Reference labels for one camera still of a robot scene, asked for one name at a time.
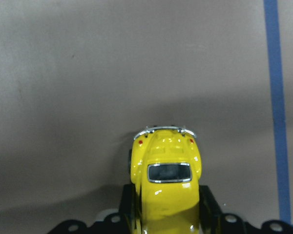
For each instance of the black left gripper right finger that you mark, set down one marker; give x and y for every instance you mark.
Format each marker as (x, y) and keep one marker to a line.
(209, 211)

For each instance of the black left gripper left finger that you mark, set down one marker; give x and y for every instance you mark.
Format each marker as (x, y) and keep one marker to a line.
(129, 210)

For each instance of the yellow beetle toy car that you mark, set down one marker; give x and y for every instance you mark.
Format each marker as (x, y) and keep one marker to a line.
(165, 168)

